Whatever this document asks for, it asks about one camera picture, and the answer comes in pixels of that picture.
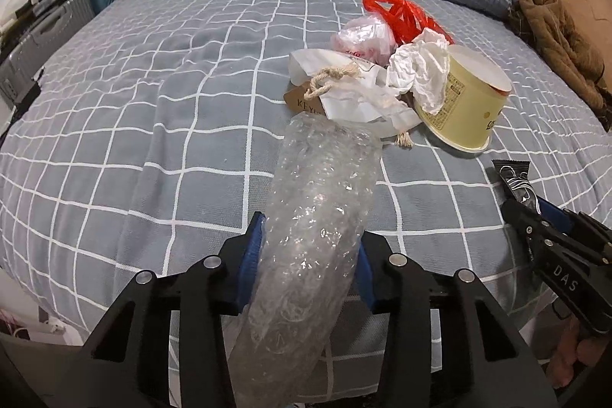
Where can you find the red plastic bag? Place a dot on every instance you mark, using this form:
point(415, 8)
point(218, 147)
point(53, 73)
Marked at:
point(406, 17)

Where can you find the person's right hand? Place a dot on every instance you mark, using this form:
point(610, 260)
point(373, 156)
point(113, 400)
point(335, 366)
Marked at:
point(566, 360)

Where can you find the white power strip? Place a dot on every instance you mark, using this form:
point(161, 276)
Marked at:
point(45, 326)

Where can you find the white tissue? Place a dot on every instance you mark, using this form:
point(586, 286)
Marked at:
point(423, 66)

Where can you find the cream paper bowl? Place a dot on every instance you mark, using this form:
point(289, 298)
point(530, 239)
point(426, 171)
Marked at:
point(466, 102)

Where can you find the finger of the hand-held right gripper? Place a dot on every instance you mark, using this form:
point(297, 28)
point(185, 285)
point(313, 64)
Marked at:
point(557, 213)
point(519, 217)

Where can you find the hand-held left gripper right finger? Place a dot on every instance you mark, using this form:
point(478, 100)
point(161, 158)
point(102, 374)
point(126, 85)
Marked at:
point(366, 276)

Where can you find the clear plastic bag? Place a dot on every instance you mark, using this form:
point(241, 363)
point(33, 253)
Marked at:
point(363, 39)

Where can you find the black snack wrapper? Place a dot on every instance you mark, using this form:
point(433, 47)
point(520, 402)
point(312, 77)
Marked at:
point(519, 183)

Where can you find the brown padded jacket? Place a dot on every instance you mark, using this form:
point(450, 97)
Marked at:
point(559, 35)

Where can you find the grey checked bed sheet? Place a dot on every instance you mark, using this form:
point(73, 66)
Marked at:
point(167, 126)

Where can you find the clear bubble wrap roll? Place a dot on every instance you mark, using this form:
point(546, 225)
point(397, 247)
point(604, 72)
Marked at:
point(311, 217)

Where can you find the brown paper tag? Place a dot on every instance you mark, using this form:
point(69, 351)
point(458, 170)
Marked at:
point(299, 99)

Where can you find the black charger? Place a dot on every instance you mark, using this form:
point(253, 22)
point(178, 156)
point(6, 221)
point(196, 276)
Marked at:
point(26, 95)

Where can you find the grey hard suitcase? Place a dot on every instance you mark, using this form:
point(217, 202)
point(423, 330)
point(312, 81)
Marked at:
point(33, 37)

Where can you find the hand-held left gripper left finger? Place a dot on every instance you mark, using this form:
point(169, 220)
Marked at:
point(251, 252)

